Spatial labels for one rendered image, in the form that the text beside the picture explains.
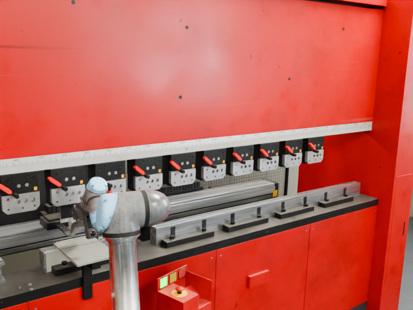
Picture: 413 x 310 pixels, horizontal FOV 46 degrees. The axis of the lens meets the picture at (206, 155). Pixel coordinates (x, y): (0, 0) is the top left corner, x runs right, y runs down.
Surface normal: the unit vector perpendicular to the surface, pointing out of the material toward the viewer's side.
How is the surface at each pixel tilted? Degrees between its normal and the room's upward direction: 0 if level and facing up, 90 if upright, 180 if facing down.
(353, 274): 90
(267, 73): 90
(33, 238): 90
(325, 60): 90
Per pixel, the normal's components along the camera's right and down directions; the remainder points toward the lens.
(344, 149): -0.80, 0.11
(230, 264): 0.60, 0.18
